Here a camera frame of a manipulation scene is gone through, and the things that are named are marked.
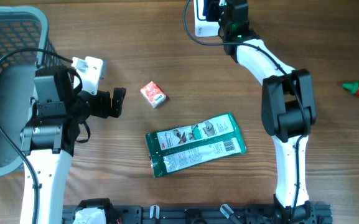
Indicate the grey plastic mesh basket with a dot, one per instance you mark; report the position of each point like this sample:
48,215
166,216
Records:
23,29

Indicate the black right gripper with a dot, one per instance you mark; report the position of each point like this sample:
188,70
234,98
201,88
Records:
209,8

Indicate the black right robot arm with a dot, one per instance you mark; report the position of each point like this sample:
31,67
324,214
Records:
288,105

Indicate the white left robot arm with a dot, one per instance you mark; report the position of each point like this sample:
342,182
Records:
49,137

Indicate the green white sachet packet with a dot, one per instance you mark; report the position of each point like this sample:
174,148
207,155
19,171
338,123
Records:
175,149

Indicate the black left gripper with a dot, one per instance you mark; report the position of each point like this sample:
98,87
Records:
104,110

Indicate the small orange white box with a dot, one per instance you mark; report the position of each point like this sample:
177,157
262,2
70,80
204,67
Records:
153,94

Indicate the black mounting rail base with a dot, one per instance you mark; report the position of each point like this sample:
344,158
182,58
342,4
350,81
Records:
101,210

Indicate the white barcode scanner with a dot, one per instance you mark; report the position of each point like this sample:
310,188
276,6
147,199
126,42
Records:
203,28

